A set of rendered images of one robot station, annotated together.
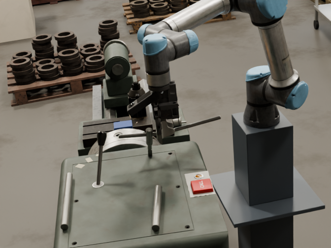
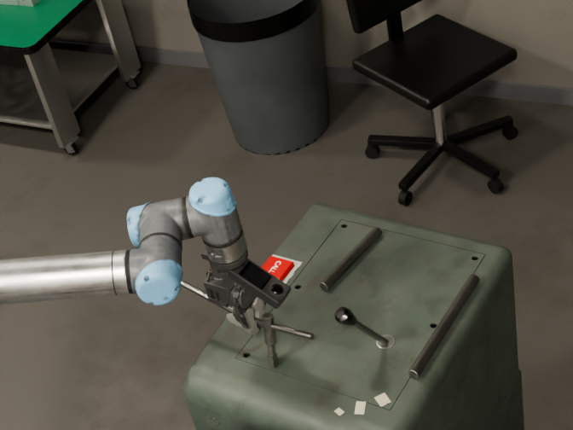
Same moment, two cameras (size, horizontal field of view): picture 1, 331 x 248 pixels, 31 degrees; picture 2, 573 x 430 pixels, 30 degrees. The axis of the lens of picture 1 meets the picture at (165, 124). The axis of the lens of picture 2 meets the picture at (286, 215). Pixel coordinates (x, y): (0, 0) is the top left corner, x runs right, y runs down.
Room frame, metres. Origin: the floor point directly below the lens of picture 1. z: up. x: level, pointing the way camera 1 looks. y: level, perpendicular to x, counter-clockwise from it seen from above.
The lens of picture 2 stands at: (2.78, 1.11, 2.79)
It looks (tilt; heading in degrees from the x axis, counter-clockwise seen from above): 39 degrees down; 222
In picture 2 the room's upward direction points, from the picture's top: 13 degrees counter-clockwise
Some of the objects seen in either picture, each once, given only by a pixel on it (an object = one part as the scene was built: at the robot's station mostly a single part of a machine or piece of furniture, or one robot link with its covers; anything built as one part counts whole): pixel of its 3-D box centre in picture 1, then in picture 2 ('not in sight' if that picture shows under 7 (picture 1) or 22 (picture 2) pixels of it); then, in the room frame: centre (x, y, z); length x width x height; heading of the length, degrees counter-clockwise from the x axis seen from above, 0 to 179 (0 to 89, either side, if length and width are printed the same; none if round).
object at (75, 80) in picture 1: (69, 56); not in sight; (5.67, 0.88, 0.24); 1.28 x 0.88 x 0.47; 100
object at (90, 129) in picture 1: (127, 128); not in sight; (2.58, 0.18, 0.95); 0.43 x 0.18 x 0.04; 93
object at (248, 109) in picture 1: (261, 108); not in sight; (2.23, -0.40, 1.15); 0.15 x 0.15 x 0.10
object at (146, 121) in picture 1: (140, 120); not in sight; (2.55, 0.12, 1.00); 0.20 x 0.10 x 0.05; 3
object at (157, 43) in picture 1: (156, 53); (214, 212); (1.75, 0.00, 1.62); 0.09 x 0.08 x 0.11; 128
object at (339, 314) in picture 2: (102, 138); (344, 317); (1.69, 0.20, 1.38); 0.04 x 0.03 x 0.05; 3
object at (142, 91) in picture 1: (136, 91); not in sight; (2.58, 0.12, 1.13); 0.08 x 0.08 x 0.03
